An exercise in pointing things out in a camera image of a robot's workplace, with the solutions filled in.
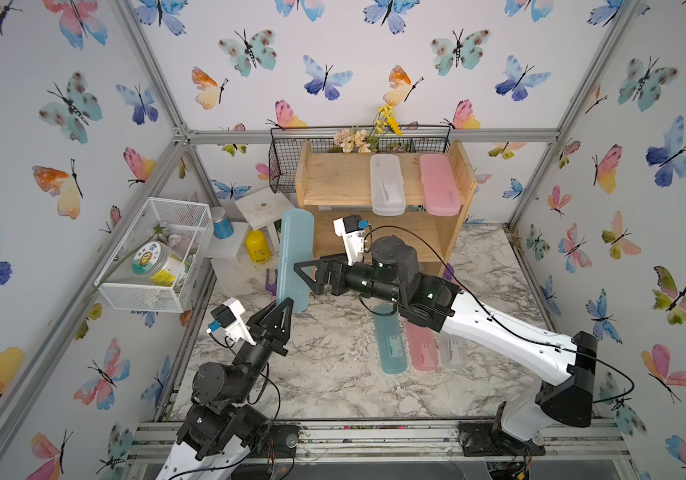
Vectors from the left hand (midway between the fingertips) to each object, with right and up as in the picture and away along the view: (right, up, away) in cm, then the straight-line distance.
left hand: (289, 301), depth 61 cm
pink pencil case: (+33, -18, +27) cm, 46 cm away
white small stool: (-16, +23, +35) cm, 45 cm away
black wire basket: (-10, +42, +35) cm, 56 cm away
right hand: (+4, +8, -2) cm, 9 cm away
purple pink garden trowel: (+47, +2, +47) cm, 66 cm away
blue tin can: (-28, +19, +33) cm, 47 cm away
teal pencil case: (+24, -16, +28) cm, 40 cm away
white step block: (-30, +4, +47) cm, 56 cm away
